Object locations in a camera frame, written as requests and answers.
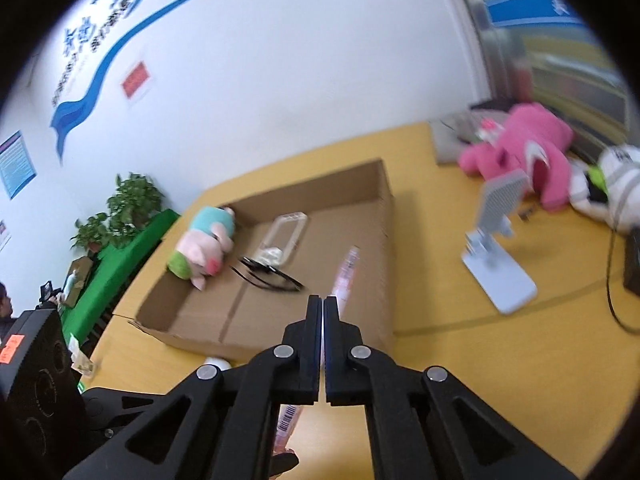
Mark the blue wall poster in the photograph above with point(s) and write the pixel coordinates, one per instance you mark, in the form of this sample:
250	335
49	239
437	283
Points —
17	165

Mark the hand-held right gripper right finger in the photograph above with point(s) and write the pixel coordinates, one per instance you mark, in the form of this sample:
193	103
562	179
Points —
332	350

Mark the red wall notice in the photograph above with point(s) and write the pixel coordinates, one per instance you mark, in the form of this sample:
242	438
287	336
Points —
136	80

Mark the small brown cardboard box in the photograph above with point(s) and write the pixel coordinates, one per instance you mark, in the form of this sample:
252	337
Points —
77	275

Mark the black power adapter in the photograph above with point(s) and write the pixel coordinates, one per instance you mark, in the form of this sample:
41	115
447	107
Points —
634	265

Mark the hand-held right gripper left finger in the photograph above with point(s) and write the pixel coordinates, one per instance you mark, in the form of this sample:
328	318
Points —
312	340

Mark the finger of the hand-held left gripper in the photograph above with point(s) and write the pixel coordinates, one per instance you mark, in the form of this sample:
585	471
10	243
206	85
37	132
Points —
120	407

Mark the pink plush bear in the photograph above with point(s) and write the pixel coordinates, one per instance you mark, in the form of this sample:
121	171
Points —
520	145

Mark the black camera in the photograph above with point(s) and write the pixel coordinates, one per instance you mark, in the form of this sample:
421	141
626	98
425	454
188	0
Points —
48	292

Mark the pink tube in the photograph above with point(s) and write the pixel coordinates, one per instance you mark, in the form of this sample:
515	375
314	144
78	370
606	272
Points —
347	275

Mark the black glasses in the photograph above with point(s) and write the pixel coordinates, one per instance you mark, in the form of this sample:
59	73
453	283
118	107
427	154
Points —
272	283

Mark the clear phone case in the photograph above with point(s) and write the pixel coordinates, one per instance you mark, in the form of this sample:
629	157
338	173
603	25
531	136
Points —
286	237

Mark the white plush toy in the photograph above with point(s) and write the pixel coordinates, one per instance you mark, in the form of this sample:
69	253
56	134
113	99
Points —
620	180

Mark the white phone stand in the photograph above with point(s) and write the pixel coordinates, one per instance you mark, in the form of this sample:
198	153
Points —
500	200

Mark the green cloth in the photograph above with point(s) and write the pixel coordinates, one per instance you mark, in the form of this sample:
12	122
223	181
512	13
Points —
125	270

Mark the small paper packet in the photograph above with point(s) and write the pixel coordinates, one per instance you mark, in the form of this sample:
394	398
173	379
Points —
82	360

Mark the small potted plant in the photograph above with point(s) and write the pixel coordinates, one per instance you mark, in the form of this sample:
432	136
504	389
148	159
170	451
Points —
90	232

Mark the grey box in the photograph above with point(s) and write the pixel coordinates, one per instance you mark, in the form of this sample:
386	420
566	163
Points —
447	145

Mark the large potted plant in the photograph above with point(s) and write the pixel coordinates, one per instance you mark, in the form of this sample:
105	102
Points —
135	205

